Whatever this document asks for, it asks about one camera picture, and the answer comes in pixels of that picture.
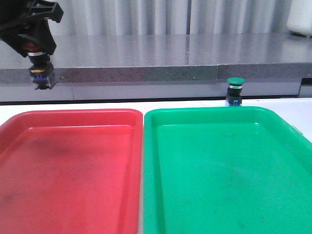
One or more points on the grey speckled stone counter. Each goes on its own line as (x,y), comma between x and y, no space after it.
(164,67)

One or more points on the green plastic tray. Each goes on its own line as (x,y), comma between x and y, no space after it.
(225,170)

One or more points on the red mushroom push button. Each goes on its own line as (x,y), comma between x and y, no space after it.
(42,70)

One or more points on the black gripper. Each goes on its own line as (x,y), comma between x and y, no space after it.
(24,22)

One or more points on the red plastic tray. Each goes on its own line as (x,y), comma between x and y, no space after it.
(70,172)

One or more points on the green mushroom push button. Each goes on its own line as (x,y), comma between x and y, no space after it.
(233,96)

